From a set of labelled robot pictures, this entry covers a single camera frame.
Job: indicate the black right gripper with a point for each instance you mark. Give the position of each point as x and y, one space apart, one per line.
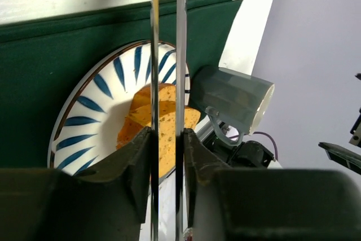
356 122

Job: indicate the dark green placemat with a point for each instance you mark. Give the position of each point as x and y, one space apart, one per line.
42 61

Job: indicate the silver metal tongs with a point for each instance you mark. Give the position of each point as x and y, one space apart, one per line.
181 50

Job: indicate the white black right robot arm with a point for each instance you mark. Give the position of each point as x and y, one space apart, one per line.
252 154

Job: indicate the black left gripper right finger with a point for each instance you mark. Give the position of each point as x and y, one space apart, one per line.
225 203

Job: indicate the white blue ceramic mug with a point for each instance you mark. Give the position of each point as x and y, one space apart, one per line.
231 97

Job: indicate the bread slice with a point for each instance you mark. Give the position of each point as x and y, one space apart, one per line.
139 118
167 92

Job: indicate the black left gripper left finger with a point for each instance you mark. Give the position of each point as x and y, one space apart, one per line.
107 201

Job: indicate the white blue striped plate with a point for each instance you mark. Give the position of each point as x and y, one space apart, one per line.
87 126

